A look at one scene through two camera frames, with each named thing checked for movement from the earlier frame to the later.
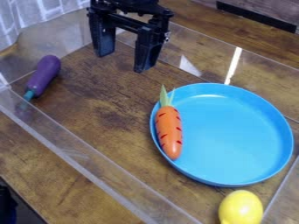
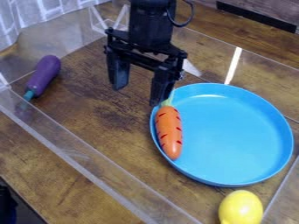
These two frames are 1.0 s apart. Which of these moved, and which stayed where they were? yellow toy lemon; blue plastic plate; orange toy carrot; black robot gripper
Moved: black robot gripper
Stayed: yellow toy lemon; orange toy carrot; blue plastic plate
